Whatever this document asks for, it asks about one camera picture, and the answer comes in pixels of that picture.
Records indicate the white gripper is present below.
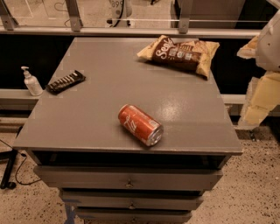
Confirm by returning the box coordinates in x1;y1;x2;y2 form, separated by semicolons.
237;10;280;130

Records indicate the middle grey drawer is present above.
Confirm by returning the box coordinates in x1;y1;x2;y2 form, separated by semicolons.
59;190;203;210

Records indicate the black floor cable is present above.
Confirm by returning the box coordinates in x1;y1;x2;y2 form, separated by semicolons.
0;125;42;186

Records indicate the white pump dispenser bottle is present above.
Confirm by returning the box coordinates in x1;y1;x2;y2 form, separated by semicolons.
21;66;43;96

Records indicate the bottom grey drawer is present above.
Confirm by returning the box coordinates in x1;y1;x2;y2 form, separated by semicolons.
75;208;192;223

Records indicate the red soda can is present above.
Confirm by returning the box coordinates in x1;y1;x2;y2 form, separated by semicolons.
118;104;164;146

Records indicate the black stand leg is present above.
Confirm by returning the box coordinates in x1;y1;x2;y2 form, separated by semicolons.
0;150;18;189

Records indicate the top grey drawer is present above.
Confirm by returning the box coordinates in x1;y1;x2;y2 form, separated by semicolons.
34;165;222;191

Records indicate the grey drawer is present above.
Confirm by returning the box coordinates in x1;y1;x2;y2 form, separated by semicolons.
59;190;203;210
34;165;222;191
75;208;192;223

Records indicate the black snack bar wrapper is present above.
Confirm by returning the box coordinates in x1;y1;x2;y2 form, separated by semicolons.
45;70;86;95

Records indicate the metal railing frame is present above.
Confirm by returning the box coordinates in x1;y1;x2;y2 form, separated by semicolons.
0;0;279;39

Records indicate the brown chip bag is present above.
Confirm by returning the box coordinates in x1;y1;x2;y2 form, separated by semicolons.
137;35;220;79

